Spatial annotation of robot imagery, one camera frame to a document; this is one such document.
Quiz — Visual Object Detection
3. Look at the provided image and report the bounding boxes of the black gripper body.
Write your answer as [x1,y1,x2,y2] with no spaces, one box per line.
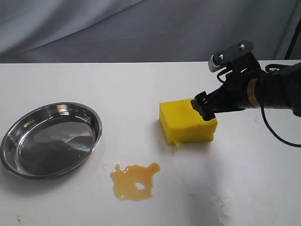
[206,56,263,114]

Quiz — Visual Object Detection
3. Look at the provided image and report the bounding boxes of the yellow sponge block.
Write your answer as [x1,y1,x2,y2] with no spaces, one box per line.
[159,99,218,146]

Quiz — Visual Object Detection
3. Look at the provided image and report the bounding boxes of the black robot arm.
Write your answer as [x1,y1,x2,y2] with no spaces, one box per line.
[191,56,301,121]

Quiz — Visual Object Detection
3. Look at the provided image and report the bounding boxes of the orange liquid spill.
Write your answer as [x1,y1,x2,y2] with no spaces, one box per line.
[110,162,160,202]

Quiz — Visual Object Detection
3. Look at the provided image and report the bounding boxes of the black stand pole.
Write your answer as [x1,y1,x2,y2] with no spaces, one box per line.
[284,20,301,60]

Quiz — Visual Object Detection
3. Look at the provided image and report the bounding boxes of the stainless steel round pan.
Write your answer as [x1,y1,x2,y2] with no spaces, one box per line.
[0,102,103,179]

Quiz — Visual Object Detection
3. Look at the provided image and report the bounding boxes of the white backdrop cloth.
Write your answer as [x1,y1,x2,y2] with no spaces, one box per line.
[0,0,301,63]

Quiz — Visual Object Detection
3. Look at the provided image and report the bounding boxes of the black camera cable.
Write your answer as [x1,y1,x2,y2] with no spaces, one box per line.
[215,65,301,148]

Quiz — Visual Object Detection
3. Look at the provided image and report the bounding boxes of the wrist camera with black bracket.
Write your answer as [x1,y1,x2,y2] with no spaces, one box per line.
[208,40,253,73]

